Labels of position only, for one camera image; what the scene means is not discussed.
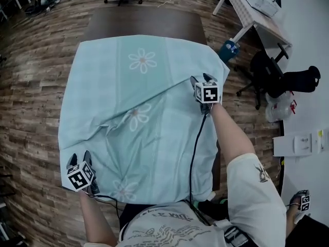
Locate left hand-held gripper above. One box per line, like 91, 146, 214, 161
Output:
66, 150, 101, 194

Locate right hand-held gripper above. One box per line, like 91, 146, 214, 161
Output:
190, 72, 223, 115

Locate light blue floral cloth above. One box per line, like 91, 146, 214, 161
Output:
58, 34, 230, 205

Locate person's right forearm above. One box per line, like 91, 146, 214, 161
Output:
209, 103, 255, 169

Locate person's left forearm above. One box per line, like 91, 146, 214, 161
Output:
78, 190, 118, 247

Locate teal trash bin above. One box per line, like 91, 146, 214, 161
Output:
218, 39, 242, 63

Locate black office chair with headrest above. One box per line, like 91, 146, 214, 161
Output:
234, 42, 322, 111

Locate dark brown table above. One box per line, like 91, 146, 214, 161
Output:
84, 7, 221, 192

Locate clear plastic water jugs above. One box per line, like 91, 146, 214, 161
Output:
264, 92, 298, 124

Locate white wooden-top desk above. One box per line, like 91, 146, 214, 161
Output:
212, 0, 293, 49

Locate white cardboard box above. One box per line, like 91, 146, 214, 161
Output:
243, 0, 281, 18

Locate white flat paper box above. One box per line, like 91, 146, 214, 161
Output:
272, 128, 329, 160

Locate person's white printed shirt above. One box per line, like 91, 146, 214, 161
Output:
83, 152, 287, 247

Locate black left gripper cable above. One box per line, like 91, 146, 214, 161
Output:
86, 192, 121, 222

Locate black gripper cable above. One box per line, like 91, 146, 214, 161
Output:
188, 112, 209, 207
86, 192, 121, 222

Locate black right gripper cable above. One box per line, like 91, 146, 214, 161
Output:
188, 112, 209, 207

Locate grey shoulder strap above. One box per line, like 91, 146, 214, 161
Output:
223, 226, 249, 247

